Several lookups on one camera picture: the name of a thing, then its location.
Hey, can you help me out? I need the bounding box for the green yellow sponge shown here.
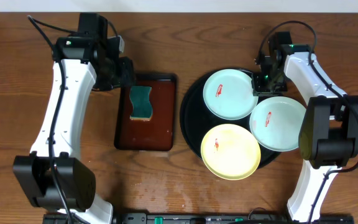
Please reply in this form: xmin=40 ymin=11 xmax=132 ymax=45
xmin=129 ymin=86 xmax=153 ymax=121

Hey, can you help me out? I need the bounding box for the rectangular tray of red water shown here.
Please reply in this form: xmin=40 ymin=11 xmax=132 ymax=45
xmin=114 ymin=73 xmax=177 ymax=151

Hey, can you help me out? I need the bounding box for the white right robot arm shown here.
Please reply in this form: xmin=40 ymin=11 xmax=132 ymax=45
xmin=252 ymin=31 xmax=358 ymax=223

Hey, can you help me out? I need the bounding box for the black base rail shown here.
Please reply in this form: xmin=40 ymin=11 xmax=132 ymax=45
xmin=42 ymin=213 xmax=355 ymax=224

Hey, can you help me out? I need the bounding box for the light green plate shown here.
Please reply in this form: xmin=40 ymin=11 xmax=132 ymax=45
xmin=249 ymin=96 xmax=306 ymax=152
xmin=203 ymin=69 xmax=259 ymax=120

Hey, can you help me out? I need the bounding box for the round black tray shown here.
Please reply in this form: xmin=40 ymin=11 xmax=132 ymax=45
xmin=179 ymin=67 xmax=282 ymax=169

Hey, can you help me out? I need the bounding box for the yellow plate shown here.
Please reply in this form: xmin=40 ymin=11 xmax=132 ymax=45
xmin=200 ymin=124 xmax=261 ymax=180

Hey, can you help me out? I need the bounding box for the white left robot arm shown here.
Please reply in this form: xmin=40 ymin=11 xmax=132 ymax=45
xmin=13 ymin=12 xmax=135 ymax=223

